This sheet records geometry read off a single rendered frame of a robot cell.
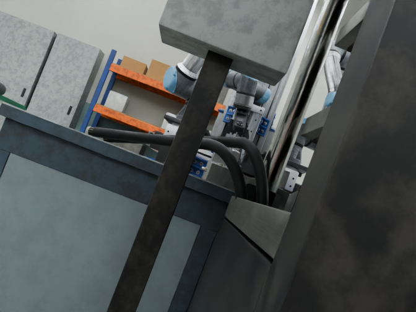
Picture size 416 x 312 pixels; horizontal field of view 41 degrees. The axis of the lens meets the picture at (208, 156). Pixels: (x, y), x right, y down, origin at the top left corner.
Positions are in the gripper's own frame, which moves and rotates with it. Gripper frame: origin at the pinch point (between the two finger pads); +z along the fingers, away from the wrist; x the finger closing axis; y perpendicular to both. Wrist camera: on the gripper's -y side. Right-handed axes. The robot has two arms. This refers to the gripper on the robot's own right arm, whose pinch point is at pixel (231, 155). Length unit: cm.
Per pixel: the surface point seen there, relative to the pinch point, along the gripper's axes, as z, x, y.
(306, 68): -32, -9, -73
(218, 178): 4.4, 5.3, -48.7
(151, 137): -4, 27, -61
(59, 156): 7, 52, -61
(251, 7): -40, 9, -96
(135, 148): 56, 91, 479
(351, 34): -41, -16, -86
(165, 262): 30, 15, -63
